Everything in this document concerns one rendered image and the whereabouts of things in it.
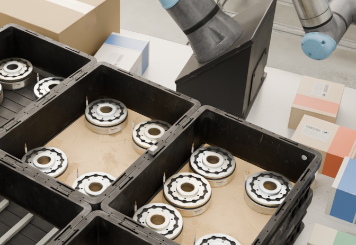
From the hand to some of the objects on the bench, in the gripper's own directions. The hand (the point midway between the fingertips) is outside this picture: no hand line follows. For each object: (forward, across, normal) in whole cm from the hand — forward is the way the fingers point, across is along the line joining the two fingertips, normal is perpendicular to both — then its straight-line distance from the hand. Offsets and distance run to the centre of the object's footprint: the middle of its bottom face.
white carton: (+8, +6, -31) cm, 32 cm away
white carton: (-1, -72, -9) cm, 73 cm away
